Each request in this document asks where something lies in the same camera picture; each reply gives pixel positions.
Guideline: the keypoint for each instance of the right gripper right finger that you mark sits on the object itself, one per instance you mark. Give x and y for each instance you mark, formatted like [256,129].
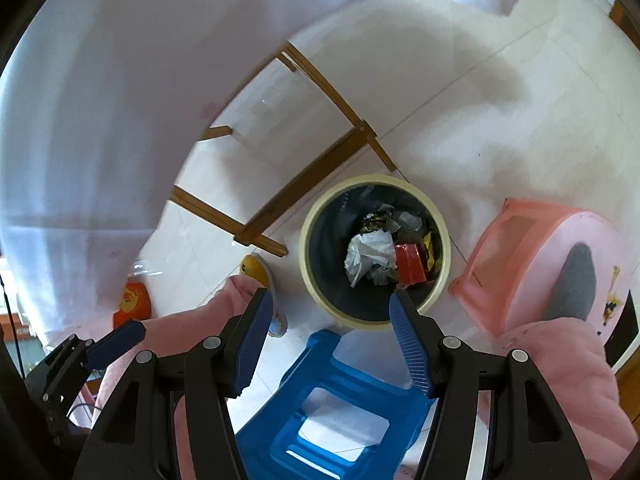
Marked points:
[529,437]

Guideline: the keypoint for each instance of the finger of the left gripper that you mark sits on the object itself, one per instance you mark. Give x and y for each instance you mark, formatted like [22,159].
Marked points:
[104,352]

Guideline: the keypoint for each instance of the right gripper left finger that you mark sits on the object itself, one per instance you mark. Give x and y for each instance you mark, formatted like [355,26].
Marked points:
[135,434]

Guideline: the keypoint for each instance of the cream round trash bin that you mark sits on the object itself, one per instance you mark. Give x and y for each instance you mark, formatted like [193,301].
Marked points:
[364,204]

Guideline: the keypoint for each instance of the orange toy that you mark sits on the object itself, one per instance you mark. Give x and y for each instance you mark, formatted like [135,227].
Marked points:
[134,305]

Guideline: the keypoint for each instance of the pink trouser leg right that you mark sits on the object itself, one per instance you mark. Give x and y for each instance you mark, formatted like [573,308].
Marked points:
[570,356]

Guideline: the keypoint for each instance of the blue plastic stool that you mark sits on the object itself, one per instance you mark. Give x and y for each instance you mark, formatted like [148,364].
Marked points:
[328,420]

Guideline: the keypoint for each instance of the yellow slipper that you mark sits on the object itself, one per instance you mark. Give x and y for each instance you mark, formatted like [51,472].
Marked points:
[254,266]

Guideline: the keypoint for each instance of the grey sock foot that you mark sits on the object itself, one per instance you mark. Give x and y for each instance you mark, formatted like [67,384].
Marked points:
[575,289]

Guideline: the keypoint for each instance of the pink plastic stool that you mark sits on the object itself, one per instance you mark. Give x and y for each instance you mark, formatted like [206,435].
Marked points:
[511,272]

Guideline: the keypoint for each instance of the red box in bin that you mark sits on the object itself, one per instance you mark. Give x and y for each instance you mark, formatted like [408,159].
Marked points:
[409,265]

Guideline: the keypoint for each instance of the white pink tablecloth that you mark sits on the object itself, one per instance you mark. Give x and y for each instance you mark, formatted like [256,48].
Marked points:
[101,103]

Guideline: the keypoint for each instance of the white crumpled paper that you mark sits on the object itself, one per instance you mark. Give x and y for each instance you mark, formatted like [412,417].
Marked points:
[371,255]

